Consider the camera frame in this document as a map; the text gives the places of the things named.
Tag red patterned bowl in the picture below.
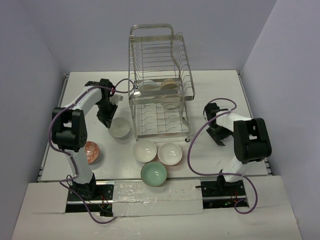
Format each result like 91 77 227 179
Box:
84 141 100 164

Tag steel two-tier dish rack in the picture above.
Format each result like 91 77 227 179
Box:
128 23 196 142

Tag white bowl beige outside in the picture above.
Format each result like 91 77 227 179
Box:
160 78 180 91

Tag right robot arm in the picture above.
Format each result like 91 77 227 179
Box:
204 103 272 196

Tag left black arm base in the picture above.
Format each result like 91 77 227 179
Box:
65 183 114 217

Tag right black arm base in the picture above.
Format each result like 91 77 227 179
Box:
195 176 249 209

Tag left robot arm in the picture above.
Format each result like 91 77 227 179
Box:
48 78 119 200

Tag white bowl pink rim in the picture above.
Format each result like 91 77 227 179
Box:
157 142 183 166

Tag pale green bowl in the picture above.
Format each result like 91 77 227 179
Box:
140 162 167 187

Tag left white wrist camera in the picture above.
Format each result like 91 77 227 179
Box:
108 88 123 106

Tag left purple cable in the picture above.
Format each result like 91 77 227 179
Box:
48 78 136 224

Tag aluminium table edge rail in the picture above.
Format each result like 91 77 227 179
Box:
36 73 70 183

